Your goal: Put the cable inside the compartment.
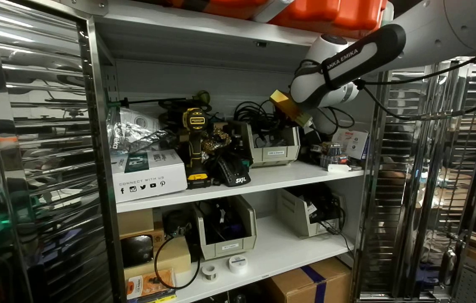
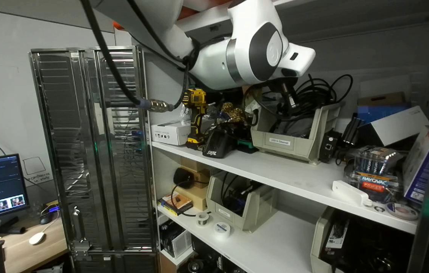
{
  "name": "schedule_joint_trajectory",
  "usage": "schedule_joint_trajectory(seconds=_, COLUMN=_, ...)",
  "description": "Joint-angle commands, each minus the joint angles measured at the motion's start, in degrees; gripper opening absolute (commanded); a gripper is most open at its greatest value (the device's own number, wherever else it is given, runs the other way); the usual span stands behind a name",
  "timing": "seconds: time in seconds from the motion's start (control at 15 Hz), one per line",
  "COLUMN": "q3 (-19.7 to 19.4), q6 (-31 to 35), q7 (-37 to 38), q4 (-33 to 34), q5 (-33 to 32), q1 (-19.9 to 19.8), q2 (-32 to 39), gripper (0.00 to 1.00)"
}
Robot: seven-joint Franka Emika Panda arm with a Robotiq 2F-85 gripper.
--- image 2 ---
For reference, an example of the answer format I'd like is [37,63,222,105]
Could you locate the white computer mouse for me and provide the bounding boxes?
[28,232,47,245]

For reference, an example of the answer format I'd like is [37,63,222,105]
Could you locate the beige storage bin with cables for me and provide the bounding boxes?
[205,172,278,233]

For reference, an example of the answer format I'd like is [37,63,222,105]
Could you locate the flat roll of tape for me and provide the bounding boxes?
[385,202,420,221]

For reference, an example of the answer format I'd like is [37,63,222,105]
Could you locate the stack of brown cardboard boxes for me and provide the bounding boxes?
[172,157,212,212]

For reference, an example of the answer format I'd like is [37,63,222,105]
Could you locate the white plastic oblong device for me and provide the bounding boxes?
[332,180,374,207]

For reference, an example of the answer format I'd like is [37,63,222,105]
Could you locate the large white flat box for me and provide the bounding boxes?
[358,105,429,147]

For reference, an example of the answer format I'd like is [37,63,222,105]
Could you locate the clear pack of batteries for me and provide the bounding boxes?
[344,145,405,204]

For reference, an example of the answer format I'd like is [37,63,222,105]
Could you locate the black and white box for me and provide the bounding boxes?
[159,219,193,259]

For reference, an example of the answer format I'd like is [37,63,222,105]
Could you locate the small black adapter box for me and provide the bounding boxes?
[318,130,342,164]

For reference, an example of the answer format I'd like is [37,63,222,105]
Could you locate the small spool of solder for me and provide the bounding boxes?
[195,211,210,228]

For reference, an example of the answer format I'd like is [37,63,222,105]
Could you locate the small white cardboard box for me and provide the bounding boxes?
[150,121,192,146]

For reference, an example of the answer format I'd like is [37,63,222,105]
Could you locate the heap of black cables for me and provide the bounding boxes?
[243,74,354,138]

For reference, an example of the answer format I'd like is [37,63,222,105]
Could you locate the white roll of tape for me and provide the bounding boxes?
[213,221,232,239]

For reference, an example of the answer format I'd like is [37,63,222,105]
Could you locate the green and black tool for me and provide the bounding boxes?
[237,138,259,154]

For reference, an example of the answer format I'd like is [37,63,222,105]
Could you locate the white and blue carton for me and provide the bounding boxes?
[402,125,429,206]

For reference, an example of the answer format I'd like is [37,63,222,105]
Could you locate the beige storage bin with label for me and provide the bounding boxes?
[250,102,342,165]

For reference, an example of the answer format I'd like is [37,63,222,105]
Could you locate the orange and black flat box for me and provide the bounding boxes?
[160,191,194,217]

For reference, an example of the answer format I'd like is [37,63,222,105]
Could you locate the brown cardboard box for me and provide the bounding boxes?
[357,91,407,107]

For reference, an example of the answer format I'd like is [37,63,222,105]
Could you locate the wooden desk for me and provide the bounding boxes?
[0,217,68,273]

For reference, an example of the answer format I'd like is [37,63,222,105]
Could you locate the black round device with cable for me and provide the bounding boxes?
[172,167,195,190]

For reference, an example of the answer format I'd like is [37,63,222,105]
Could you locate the gold metallic ornament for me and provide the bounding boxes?
[220,102,248,124]

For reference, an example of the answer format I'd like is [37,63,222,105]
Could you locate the yellow and black cordless drill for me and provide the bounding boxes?
[181,88,208,151]

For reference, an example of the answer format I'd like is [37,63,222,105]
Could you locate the perforated steel cabinet door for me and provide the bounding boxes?
[29,45,159,273]

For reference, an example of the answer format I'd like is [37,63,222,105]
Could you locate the beige storage bin, dark contents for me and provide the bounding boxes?
[310,206,416,273]

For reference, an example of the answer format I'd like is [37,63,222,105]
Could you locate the metal shelf cabinet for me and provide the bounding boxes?
[29,0,429,273]

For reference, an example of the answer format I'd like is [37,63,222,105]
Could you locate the cabinet door handle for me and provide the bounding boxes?
[70,206,87,244]

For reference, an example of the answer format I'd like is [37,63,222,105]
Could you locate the black battery charger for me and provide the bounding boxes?
[202,126,238,159]

